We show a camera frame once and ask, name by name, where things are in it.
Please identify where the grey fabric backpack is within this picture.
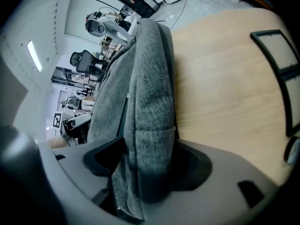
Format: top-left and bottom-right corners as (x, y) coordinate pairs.
(86, 17), (181, 222)

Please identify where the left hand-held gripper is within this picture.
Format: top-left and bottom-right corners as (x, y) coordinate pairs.
(52, 112), (92, 145)

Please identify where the long ceiling light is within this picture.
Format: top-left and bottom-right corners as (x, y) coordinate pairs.
(27, 40), (43, 73)

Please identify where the round grey object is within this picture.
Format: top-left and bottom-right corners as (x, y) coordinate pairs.
(284, 136), (300, 165)

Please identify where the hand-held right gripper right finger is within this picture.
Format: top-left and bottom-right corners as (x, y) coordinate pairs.
(144, 138), (280, 225)

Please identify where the white humanoid robot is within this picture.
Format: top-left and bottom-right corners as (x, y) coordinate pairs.
(84, 7), (132, 43)

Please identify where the black floor cable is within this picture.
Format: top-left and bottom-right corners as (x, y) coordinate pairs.
(155, 0), (195, 30)

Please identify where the black mesh office chair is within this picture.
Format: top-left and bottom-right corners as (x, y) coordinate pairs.
(69, 50), (111, 82)

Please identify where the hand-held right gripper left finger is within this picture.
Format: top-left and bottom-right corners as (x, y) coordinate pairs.
(38, 136), (129, 201)

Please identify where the light wooden table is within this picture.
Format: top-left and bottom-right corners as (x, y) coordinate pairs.
(170, 7), (300, 188)

